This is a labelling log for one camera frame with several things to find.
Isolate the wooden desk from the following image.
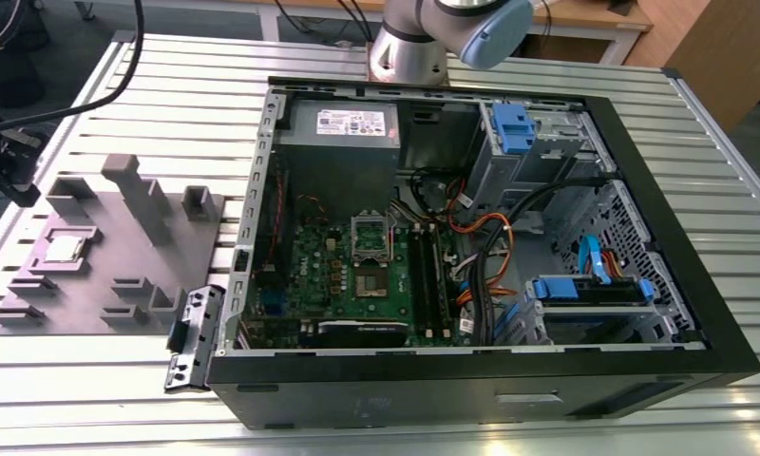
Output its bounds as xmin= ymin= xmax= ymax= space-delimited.
xmin=512 ymin=0 xmax=654 ymax=66

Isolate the black camera cable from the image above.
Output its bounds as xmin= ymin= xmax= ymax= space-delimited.
xmin=0 ymin=0 xmax=146 ymax=137

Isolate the thin red wire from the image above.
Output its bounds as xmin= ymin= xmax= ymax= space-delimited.
xmin=265 ymin=163 xmax=291 ymax=275

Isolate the hinged metal slot bracket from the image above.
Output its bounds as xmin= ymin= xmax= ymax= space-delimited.
xmin=163 ymin=283 xmax=223 ymax=394

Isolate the wooden cabinet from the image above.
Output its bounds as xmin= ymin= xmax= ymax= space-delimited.
xmin=625 ymin=0 xmax=760 ymax=134

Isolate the black graphics card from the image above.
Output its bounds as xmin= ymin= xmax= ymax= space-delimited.
xmin=295 ymin=318 xmax=413 ymax=351

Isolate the blue flat data cable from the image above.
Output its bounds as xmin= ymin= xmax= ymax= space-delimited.
xmin=578 ymin=235 xmax=613 ymax=286
xmin=490 ymin=303 xmax=528 ymax=347

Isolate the grey power supply unit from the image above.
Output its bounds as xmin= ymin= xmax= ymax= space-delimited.
xmin=270 ymin=98 xmax=402 ymax=224

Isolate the metal socket cover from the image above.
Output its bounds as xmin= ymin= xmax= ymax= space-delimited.
xmin=349 ymin=207 xmax=394 ymax=263

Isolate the blue board connector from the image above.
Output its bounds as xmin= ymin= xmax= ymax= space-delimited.
xmin=257 ymin=289 xmax=287 ymax=317

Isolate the black open PC case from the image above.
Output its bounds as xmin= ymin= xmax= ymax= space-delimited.
xmin=205 ymin=74 xmax=760 ymax=431

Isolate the black RAM slot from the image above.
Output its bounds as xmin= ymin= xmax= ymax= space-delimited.
xmin=433 ymin=226 xmax=459 ymax=339
xmin=406 ymin=226 xmax=431 ymax=339
xmin=415 ymin=226 xmax=441 ymax=339
xmin=423 ymin=226 xmax=449 ymax=339

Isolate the green motherboard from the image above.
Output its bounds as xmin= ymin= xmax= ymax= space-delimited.
xmin=242 ymin=208 xmax=467 ymax=351

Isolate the grey perforated disk cage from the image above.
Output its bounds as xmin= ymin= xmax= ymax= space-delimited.
xmin=505 ymin=277 xmax=701 ymax=348

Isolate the hard disk in blue carrier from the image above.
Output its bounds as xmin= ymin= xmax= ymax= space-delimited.
xmin=522 ymin=277 xmax=657 ymax=310

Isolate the blue drive bay latch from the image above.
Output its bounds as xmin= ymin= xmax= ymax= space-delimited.
xmin=490 ymin=102 xmax=538 ymax=156

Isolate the orange yellow wire bundle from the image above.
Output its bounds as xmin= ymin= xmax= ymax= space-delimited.
xmin=445 ymin=212 xmax=518 ymax=310

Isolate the silver CPU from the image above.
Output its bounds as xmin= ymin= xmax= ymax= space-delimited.
xmin=40 ymin=234 xmax=97 ymax=264

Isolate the black round bin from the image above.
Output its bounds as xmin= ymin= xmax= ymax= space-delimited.
xmin=0 ymin=45 xmax=46 ymax=109

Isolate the grey parts rack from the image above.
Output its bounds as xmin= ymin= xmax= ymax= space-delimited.
xmin=0 ymin=154 xmax=229 ymax=337

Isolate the white table frame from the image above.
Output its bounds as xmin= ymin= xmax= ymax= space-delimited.
xmin=255 ymin=0 xmax=387 ymax=44

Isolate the grey optical drive cage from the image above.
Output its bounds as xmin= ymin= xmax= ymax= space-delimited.
xmin=465 ymin=98 xmax=616 ymax=224

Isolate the black cable bundle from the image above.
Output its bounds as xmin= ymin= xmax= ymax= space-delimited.
xmin=467 ymin=176 xmax=609 ymax=347

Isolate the CPU socket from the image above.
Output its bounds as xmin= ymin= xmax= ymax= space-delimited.
xmin=351 ymin=263 xmax=393 ymax=301

